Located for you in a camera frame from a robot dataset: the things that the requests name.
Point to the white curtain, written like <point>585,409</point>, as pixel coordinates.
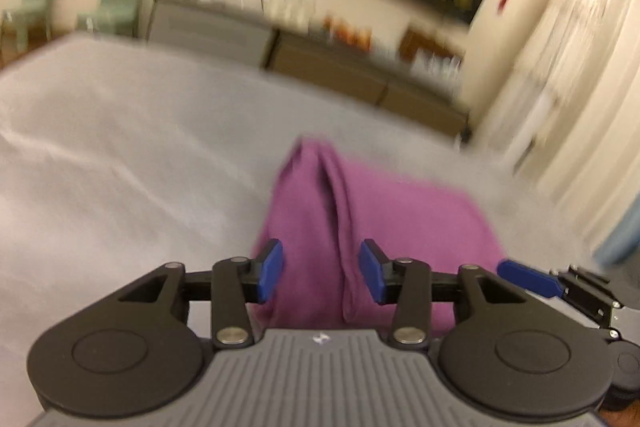
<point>565,97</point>

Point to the small green chair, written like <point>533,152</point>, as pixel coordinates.
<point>27,14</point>

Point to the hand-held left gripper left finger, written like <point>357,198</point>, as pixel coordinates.
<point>270,272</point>

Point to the purple fleece pants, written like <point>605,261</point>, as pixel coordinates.
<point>330,217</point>

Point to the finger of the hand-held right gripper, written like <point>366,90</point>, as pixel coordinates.
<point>530,279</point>

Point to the grey bed sheet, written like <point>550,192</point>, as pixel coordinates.
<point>130,147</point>

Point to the grey cabinet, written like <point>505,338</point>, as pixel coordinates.
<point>210,32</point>

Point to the brown wooden box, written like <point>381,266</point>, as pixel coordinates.
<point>430,43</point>

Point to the set of clear glassware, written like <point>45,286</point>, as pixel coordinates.
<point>295,7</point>

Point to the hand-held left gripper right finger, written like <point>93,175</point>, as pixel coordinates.
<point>372,275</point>

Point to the wooden cabinet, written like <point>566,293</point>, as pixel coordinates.
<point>360,79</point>

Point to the white box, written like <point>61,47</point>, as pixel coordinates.
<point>435,66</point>

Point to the bowl of orange fruit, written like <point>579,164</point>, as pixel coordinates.
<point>350,36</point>

